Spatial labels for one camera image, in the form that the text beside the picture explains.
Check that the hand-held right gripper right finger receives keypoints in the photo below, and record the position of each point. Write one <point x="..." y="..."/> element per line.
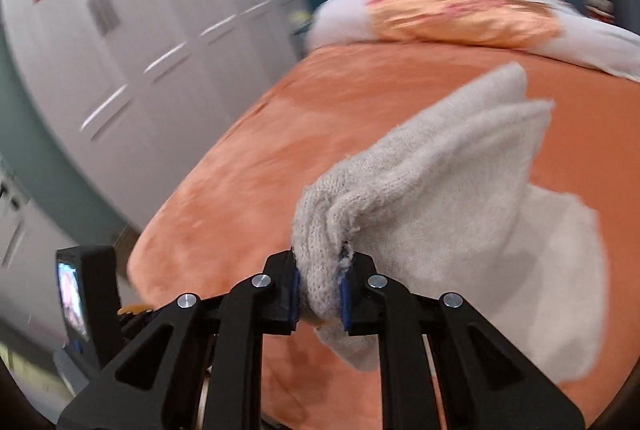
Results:
<point x="344" y="305"/>

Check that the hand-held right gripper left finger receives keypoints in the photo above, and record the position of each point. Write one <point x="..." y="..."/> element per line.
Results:
<point x="295" y="300"/>

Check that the beige sweater with black hearts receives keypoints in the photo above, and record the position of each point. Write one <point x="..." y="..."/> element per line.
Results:
<point x="450" y="190"/>

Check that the orange plush blanket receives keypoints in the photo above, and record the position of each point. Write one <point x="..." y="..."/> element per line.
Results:
<point x="250" y="170"/>

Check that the white wardrobe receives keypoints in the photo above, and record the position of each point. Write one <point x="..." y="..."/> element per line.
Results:
<point x="150" y="60"/>

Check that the orange satin floral pillow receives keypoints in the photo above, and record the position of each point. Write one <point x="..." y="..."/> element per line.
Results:
<point x="460" y="15"/>

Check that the white pillow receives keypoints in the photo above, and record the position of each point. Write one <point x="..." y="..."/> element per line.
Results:
<point x="590" y="45"/>

